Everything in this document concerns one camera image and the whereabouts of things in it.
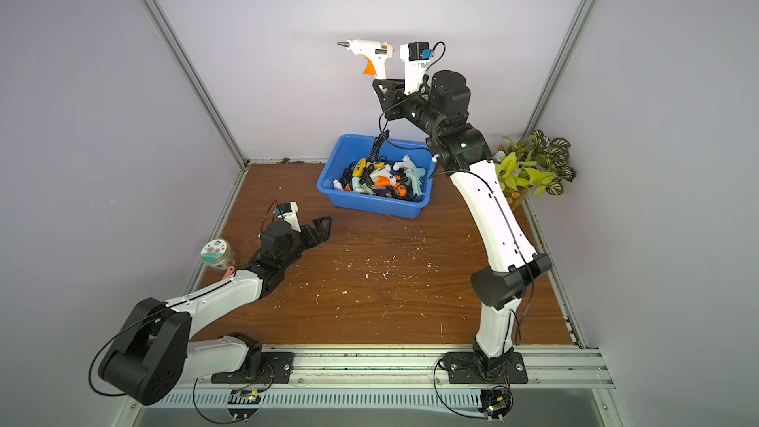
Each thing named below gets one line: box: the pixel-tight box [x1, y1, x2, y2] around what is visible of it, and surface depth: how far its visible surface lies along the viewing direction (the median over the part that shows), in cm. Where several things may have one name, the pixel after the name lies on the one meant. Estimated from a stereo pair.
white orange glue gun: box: [369, 164, 397, 188], surface depth 109 cm
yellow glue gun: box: [351, 158, 372, 178], surface depth 112 cm
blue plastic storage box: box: [316, 134, 435, 220], surface depth 108 cm
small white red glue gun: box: [337, 39, 395, 81], surface depth 59 cm
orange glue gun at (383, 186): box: [373, 174, 412, 199], surface depth 105 cm
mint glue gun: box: [404, 168, 426, 197], surface depth 109 cm
